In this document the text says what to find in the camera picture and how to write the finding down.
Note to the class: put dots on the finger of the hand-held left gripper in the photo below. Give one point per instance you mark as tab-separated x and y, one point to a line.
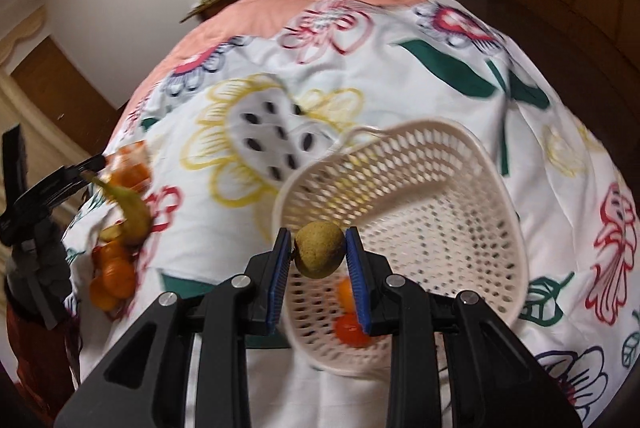
50	193
75	167

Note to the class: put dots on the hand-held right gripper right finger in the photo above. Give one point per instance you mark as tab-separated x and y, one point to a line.
357	280

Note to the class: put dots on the beige curtain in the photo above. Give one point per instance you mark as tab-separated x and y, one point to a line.
35	117

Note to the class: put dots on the plastic bag of oranges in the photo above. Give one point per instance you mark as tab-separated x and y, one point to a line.
131	170

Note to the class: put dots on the white plastic basket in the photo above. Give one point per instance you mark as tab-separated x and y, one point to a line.
450	208

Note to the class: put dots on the brown wooden door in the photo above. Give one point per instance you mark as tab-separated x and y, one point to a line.
70	77

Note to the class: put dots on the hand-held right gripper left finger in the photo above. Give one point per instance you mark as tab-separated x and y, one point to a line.
279	280

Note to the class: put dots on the yellow banana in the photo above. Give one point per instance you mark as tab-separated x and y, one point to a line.
132	213

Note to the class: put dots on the red tomato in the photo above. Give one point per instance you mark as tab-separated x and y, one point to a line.
350	330

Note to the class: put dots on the person's left forearm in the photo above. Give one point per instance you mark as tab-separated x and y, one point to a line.
40	358

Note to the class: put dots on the orange tomato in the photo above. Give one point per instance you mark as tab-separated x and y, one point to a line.
346	294

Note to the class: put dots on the white floral blanket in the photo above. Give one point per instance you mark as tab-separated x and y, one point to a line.
400	107

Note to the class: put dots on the brown kiwi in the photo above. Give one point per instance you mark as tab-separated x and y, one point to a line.
319	249

